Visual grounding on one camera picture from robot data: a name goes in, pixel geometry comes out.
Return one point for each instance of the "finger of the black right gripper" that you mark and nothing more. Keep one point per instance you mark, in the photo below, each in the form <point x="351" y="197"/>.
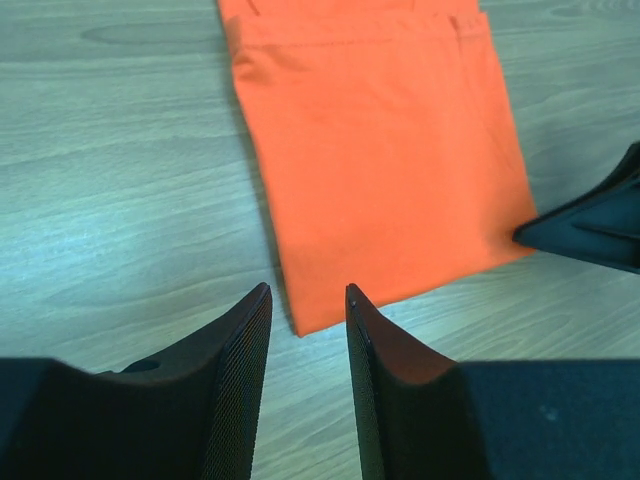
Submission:
<point x="599" y="227"/>

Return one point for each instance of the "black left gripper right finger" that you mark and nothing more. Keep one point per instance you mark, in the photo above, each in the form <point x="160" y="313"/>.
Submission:
<point x="422" y="415"/>

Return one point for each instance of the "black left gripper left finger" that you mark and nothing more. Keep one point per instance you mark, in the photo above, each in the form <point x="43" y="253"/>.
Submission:
<point x="189" y="411"/>

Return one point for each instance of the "orange t-shirt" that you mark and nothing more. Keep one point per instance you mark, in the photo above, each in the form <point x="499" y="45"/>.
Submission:
<point x="385" y="142"/>

